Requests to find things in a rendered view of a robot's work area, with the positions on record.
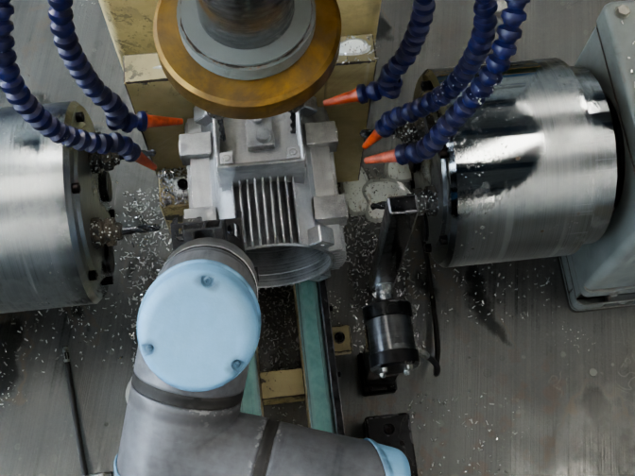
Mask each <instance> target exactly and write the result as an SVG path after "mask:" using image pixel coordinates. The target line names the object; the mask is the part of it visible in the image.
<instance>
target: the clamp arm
mask: <svg viewBox="0 0 635 476"><path fill-rule="evenodd" d="M418 213H419V205H418V200H417V196H416V195H398V196H390V197H388V198H387V200H386V207H385V211H384V215H383V219H382V224H381V227H380V231H379V235H378V240H377V244H376V248H375V251H374V256H373V260H372V264H371V268H370V272H369V289H370V290H371V291H375V293H376V294H377V292H378V288H377V287H376V286H378V285H380V286H379V288H380V291H384V290H386V284H387V289H388V290H390V291H391V290H392V292H393V288H394V286H395V282H396V279H397V277H398V274H399V270H400V267H401V264H402V261H403V256H404V253H405V251H406V248H407V245H408V242H409V239H410V236H411V233H412V230H413V228H414V225H415V222H416V219H417V216H418ZM383 284H384V285H383ZM390 284H391V285H390ZM391 286H392V288H391Z"/></svg>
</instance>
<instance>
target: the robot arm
mask: <svg viewBox="0 0 635 476"><path fill-rule="evenodd" d="M234 224H235V225H236V226H238V229H239V236H235V235H234ZM170 229H171V236H172V244H173V253H172V254H171V255H169V257H168V259H167V260H166V262H165V264H164V266H163V268H162V270H161V271H160V273H159V275H158V277H157V279H156V280H154V282H153V283H152V284H151V285H150V287H149V288H148V290H147V291H146V294H145V296H144V298H143V300H142V303H141V306H140V309H139V313H138V317H137V339H138V348H137V353H136V359H135V364H134V368H133V373H132V378H131V385H130V390H129V399H128V405H127V410H126V415H125V420H124V426H123V431H122V436H121V441H120V447H119V452H118V454H117V455H116V456H115V459H114V465H113V467H114V473H115V474H114V476H411V473H410V466H409V463H408V460H407V458H406V456H405V455H404V454H403V452H401V451H400V450H398V449H396V448H392V447H389V446H386V445H382V444H378V443H376V442H375V441H374V440H372V439H369V438H364V439H358V438H354V437H349V436H346V435H341V434H337V433H329V432H324V431H321V430H316V429H312V428H307V427H303V426H300V425H295V424H291V423H286V422H282V421H278V420H273V419H269V418H268V417H263V416H256V415H252V414H247V413H242V412H240V408H241V403H242V398H243V394H244V389H245V385H246V380H247V376H248V371H249V362H250V360H251V358H252V356H253V354H254V352H255V350H256V349H257V346H258V342H259V339H260V333H261V312H260V307H259V303H258V281H259V275H258V267H254V266H253V264H252V262H251V260H250V259H249V257H248V256H247V255H246V251H245V242H244V225H243V215H242V211H241V212H239V215H238V217H235V218H226V219H216V220H206V221H202V217H201V216H199V217H197V218H187V219H184V221H183V223H178V217H175V218H174V219H173V221H172V223H171V224H170ZM179 229H181V230H180V231H179Z"/></svg>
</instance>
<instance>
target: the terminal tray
mask: <svg viewBox="0 0 635 476"><path fill-rule="evenodd" d="M290 116H291V113H290V112H285V113H282V114H279V115H276V116H272V117H267V118H262V119H250V120H244V119H232V118H227V117H225V118H223V124H224V125H223V126H224V129H225V135H226V141H224V142H223V140H222V139H220V135H221V132H220V131H219V127H220V125H219V124H218V123H217V120H216V119H214V118H212V120H213V131H214V134H213V136H214V141H215V143H214V147H215V167H216V177H217V182H218V187H219V188H221V189H222V192H224V191H226V190H229V189H231V188H232V185H231V182H232V183H233V187H238V186H239V183H238V181H240V182H241V186H242V185H246V184H247V183H246V179H247V180H248V181H249V184H251V183H254V180H253V179H256V183H258V182H262V178H264V182H269V177H271V181H277V177H279V181H284V177H286V182H292V177H294V182H296V183H301V184H304V181H305V180H306V163H305V154H304V144H303V135H302V126H301V117H300V110H299V111H298V112H296V134H294V133H292V134H291V133H290V131H291V130H292V127H290V124H291V123H292V121H291V119H290ZM292 148H295V149H297V154H296V155H291V154H290V150H291V149H292ZM224 155H229V156H230V157H231V158H230V160H229V161H224V160H223V156H224Z"/></svg>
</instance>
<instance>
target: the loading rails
mask: <svg viewBox="0 0 635 476"><path fill-rule="evenodd" d="M293 292H294V300H295V309H296V318H297V326H298V335H299V343H300V360H301V367H296V368H287V369H278V370H269V371H261V372H260V367H259V356H258V346H257V349H256V350H255V352H254V354H253V356H252V358H251V360H250V362H249V371H248V376H247V380H246V385H245V389H244V394H243V398H242V403H241V408H240V412H242V413H247V414H252V415H256V416H260V417H263V416H264V407H263V405H271V404H280V403H288V402H297V401H305V403H306V412H307V420H308V428H312V429H316V430H321V431H324V432H329V433H333V434H341V435H345V429H344V421H343V414H342V406H341V398H340V391H339V383H338V378H341V373H340V372H337V368H336V360H335V356H336V355H344V354H351V353H352V338H351V330H350V326H349V325H340V326H332V322H331V315H330V312H332V311H333V306H329V299H328V292H327V284H326V280H322V281H319V282H317V281H312V280H306V281H303V282H301V283H300V284H298V283H295V284H294V286H293Z"/></svg>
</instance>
